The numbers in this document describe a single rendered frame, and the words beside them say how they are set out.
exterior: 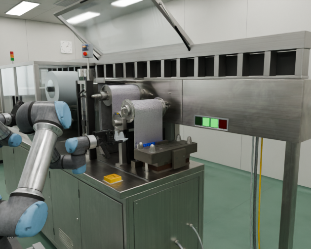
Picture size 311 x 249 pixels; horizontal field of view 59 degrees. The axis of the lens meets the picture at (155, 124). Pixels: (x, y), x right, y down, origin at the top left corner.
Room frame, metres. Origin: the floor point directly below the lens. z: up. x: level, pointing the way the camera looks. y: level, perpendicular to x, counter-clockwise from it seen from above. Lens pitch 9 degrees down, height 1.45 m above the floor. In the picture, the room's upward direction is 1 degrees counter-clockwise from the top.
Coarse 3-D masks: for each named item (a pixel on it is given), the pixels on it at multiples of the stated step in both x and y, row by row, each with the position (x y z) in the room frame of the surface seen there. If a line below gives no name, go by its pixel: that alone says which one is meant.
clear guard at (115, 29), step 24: (96, 0) 1.91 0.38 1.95; (120, 0) 1.78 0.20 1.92; (144, 0) 1.68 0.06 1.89; (72, 24) 2.36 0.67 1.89; (96, 24) 2.17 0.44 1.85; (120, 24) 2.01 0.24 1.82; (144, 24) 1.88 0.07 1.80; (168, 24) 1.75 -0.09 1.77; (96, 48) 2.55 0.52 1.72; (120, 48) 2.33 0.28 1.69; (144, 48) 2.14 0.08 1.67
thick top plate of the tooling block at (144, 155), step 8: (160, 144) 1.73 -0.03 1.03; (168, 144) 1.73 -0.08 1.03; (176, 144) 1.73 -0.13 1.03; (184, 144) 1.72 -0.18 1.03; (192, 144) 1.73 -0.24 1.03; (136, 152) 1.60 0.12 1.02; (144, 152) 1.54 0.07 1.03; (160, 152) 1.55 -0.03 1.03; (168, 152) 1.59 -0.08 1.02; (192, 152) 1.73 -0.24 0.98; (144, 160) 1.54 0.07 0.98; (152, 160) 1.50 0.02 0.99; (160, 160) 1.55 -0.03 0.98
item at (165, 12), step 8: (80, 0) 2.00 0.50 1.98; (88, 0) 1.93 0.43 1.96; (152, 0) 1.62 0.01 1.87; (160, 0) 1.63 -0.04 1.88; (64, 8) 2.19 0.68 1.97; (72, 8) 2.12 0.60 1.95; (160, 8) 1.64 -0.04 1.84; (56, 16) 2.35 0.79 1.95; (168, 16) 1.66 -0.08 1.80; (64, 24) 2.40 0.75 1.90; (176, 24) 1.72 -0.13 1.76; (184, 32) 1.76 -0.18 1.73; (80, 40) 2.51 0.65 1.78; (184, 40) 1.74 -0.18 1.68; (152, 48) 2.08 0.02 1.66
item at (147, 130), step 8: (136, 120) 1.68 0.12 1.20; (144, 120) 1.72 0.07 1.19; (152, 120) 1.77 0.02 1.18; (160, 120) 1.82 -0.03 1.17; (136, 128) 1.68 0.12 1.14; (144, 128) 1.72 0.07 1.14; (152, 128) 1.77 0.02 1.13; (160, 128) 1.82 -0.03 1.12; (136, 136) 1.68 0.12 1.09; (144, 136) 1.72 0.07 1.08; (152, 136) 1.77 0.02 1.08; (160, 136) 1.81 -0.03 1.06; (136, 144) 1.68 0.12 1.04
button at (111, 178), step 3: (111, 174) 1.47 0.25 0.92; (114, 174) 1.47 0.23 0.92; (105, 177) 1.43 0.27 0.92; (108, 177) 1.42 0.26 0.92; (111, 177) 1.42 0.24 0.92; (114, 177) 1.42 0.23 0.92; (117, 177) 1.43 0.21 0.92; (120, 177) 1.44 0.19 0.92; (105, 180) 1.43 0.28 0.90; (108, 180) 1.41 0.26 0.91; (111, 180) 1.40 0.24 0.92; (114, 180) 1.41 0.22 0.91; (117, 180) 1.42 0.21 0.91
